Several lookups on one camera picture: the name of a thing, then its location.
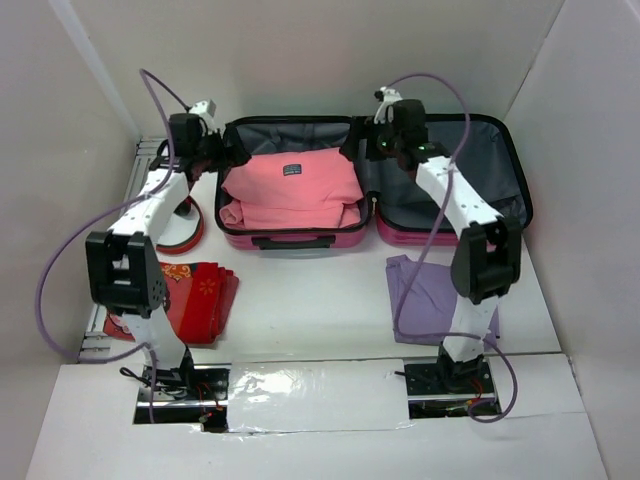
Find red black headphones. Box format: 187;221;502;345
156;196;206;255

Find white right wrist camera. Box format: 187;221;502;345
373;86;403;125

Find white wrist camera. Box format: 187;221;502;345
373;86;403;125
189;99;216;122

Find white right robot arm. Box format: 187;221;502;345
350;89;522;392

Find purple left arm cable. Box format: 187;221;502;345
35;68;194;421

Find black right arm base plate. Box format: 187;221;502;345
394;361;502;420

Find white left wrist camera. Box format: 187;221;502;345
189;99;216;122

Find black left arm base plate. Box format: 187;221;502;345
119;365;230;433

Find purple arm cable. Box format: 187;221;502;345
384;73;516;424
35;68;194;421

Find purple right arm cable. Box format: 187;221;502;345
384;73;516;424

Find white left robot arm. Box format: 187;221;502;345
85;102;249;399

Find red patterned folded blanket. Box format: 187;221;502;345
102;260;241;346

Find purple shirt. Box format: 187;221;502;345
384;253;501;346

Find pink hoodie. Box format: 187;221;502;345
219;148;364;230

